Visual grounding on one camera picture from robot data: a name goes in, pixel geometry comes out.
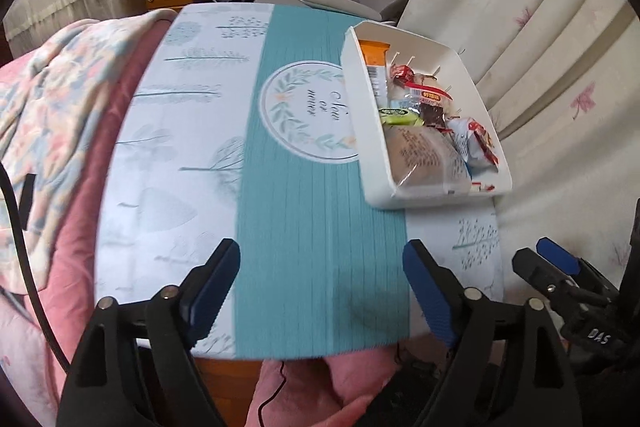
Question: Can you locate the black cable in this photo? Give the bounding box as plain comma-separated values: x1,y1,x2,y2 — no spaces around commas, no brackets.
0,164,73,370

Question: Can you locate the large light blue printed packet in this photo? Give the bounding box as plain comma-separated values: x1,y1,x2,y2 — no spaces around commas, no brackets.
385,126,473,198

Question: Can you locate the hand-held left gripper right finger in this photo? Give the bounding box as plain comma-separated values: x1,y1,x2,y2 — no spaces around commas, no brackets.
402,238,583,427

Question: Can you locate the floral blanket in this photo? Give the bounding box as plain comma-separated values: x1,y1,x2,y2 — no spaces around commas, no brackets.
0,9,178,298

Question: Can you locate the orange and white snack packet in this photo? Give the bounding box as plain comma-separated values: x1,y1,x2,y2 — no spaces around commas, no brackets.
357,39,393,100

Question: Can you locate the dark snack packet red trim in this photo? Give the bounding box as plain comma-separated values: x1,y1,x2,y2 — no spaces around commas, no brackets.
417,89,453,130

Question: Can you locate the red candy packet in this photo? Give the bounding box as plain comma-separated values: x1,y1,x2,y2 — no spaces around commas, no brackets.
390,63,416,88

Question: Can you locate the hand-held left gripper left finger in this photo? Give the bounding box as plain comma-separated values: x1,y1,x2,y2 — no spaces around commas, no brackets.
56,238,241,427

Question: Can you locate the red white apple print packet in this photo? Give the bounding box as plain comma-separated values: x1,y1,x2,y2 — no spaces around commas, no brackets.
447,117,501,172

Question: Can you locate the green label snack packet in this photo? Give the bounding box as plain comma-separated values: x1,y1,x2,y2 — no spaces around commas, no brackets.
378,107,423,128

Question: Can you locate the white plastic basket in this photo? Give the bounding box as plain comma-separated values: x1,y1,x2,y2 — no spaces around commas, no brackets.
342,19,513,210

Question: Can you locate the black strap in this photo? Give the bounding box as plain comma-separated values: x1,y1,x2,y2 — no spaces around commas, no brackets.
20,174,36,220

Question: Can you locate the white floral curtain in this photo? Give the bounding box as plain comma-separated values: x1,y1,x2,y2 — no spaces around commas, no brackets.
397,0,640,298

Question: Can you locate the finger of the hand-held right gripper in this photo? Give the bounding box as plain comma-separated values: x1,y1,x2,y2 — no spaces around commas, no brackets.
536,238,618,303
512,248,608,313

